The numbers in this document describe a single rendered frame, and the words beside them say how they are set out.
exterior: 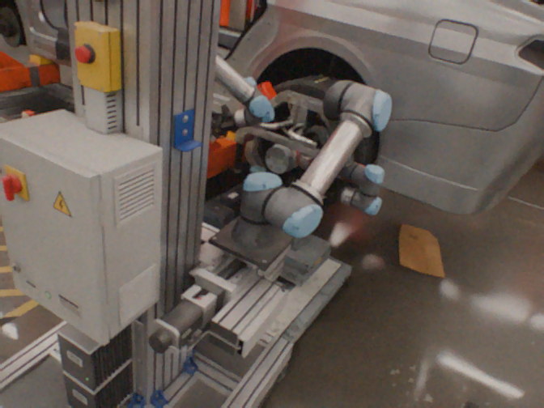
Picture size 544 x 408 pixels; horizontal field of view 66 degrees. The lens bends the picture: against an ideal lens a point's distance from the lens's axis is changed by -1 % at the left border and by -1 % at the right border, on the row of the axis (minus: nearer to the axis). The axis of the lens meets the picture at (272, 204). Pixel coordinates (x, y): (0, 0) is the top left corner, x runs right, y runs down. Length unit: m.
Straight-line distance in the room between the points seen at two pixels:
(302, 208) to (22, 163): 0.71
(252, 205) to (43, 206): 0.59
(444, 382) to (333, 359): 0.56
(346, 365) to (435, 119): 1.23
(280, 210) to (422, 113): 0.99
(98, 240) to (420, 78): 1.52
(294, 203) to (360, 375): 1.19
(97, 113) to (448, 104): 1.45
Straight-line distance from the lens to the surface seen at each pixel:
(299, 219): 1.21
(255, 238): 1.36
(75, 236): 0.99
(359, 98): 1.37
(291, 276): 2.40
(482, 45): 1.96
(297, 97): 1.99
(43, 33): 3.84
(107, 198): 0.92
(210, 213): 2.34
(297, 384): 2.08
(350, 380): 2.17
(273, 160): 1.96
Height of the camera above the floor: 1.63
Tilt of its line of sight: 30 degrees down
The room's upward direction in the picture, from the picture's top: 10 degrees clockwise
